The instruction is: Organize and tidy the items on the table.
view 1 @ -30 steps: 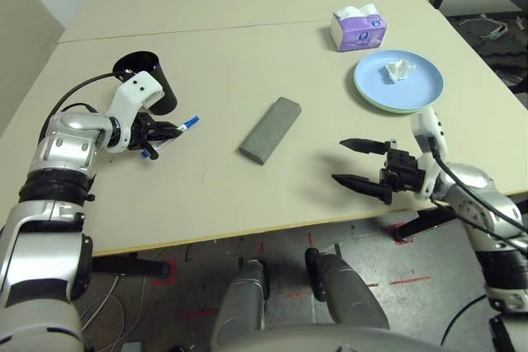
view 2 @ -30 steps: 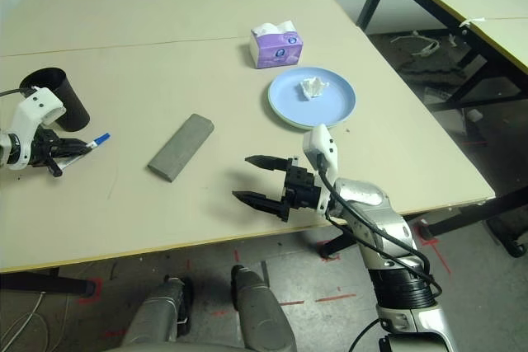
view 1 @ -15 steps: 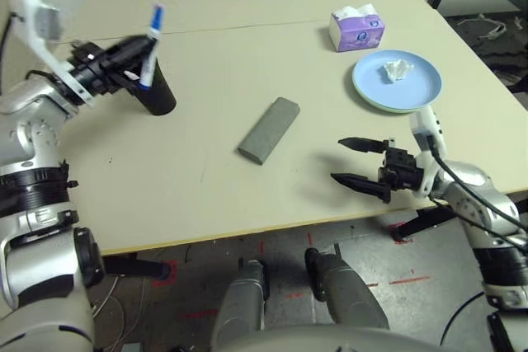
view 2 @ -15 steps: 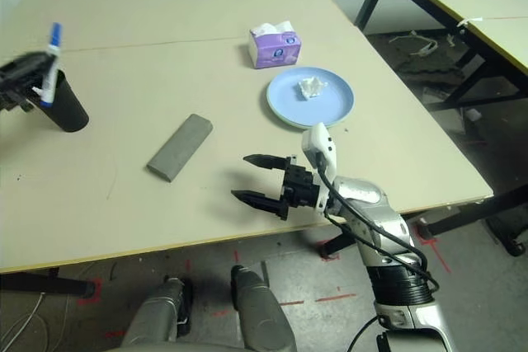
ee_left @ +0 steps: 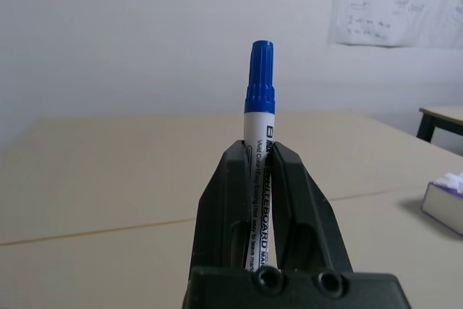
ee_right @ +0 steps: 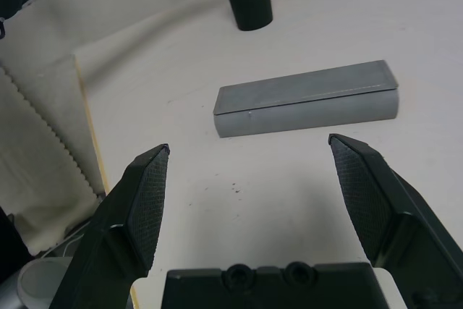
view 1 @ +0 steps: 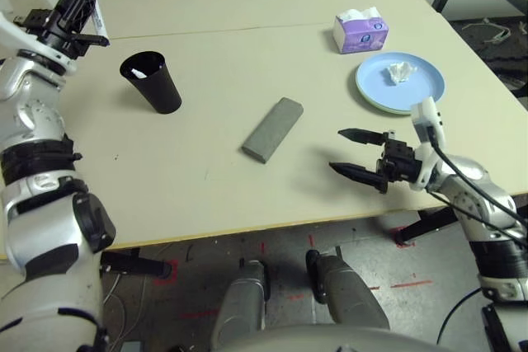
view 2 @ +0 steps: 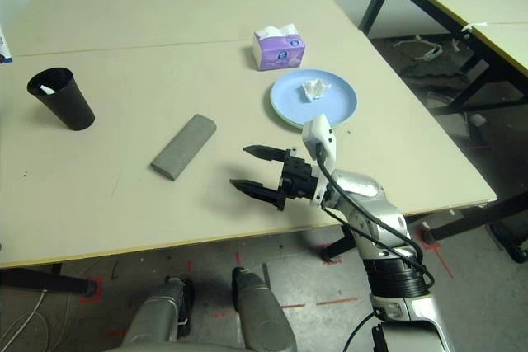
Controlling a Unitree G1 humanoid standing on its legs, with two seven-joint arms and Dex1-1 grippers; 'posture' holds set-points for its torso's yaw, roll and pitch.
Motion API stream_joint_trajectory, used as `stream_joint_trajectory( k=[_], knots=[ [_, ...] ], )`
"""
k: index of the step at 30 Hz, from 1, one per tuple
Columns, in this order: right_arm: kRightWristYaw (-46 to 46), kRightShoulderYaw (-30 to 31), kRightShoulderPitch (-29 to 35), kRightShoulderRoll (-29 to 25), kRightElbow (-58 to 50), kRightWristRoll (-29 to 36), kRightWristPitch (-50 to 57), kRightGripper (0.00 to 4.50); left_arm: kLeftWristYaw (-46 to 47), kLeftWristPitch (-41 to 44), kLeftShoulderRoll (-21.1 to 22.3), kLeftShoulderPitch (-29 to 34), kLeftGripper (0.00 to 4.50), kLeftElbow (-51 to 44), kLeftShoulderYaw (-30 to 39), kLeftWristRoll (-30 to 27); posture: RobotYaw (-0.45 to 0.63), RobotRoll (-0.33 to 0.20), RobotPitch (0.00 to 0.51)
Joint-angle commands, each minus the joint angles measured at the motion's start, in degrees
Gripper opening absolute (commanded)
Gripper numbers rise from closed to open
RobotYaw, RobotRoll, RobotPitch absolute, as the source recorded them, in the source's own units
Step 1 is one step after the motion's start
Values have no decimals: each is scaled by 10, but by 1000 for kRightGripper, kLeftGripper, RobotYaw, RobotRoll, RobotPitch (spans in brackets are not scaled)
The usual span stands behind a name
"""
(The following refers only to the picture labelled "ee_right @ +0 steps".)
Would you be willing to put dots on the grey felt glasses case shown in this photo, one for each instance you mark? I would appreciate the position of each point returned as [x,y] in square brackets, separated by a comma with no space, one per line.
[307,113]

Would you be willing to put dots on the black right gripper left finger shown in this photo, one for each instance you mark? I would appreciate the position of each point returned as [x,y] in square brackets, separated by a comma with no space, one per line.
[119,233]

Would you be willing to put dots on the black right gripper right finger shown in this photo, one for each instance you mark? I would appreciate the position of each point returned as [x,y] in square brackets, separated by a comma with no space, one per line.
[398,222]

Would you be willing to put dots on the beige foam sheet zigzag edge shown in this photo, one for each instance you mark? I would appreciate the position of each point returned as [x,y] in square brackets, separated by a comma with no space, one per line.
[36,142]

